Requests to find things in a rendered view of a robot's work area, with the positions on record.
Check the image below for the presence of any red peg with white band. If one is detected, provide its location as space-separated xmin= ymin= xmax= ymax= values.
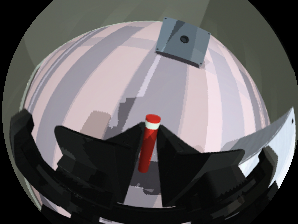
xmin=138 ymin=115 xmax=161 ymax=173

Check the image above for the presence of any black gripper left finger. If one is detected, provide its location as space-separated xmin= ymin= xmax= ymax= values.
xmin=55 ymin=121 xmax=146 ymax=204

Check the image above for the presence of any grey sloped panel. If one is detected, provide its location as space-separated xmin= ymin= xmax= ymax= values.
xmin=156 ymin=18 xmax=210 ymax=65

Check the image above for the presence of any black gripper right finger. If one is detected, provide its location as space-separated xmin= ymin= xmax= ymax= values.
xmin=156 ymin=124 xmax=245 ymax=208

